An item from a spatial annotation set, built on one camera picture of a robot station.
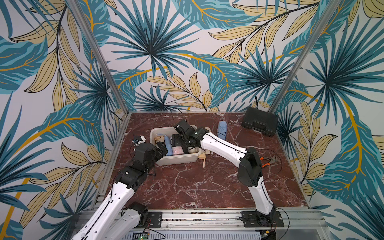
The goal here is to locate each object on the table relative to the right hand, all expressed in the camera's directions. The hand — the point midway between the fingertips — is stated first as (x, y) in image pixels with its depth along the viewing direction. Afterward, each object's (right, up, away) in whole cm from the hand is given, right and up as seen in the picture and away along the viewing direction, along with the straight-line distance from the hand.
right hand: (176, 140), depth 87 cm
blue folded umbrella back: (+30, +6, +20) cm, 37 cm away
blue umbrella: (-4, -7, +1) cm, 8 cm away
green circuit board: (-14, -45, -15) cm, 50 cm away
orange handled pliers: (+60, -13, +8) cm, 62 cm away
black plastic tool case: (+58, +13, +20) cm, 62 cm away
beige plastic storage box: (+9, -11, +4) cm, 15 cm away
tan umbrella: (-12, +1, +6) cm, 13 cm away
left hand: (-8, -4, -11) cm, 14 cm away
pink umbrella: (0, -6, +1) cm, 6 cm away
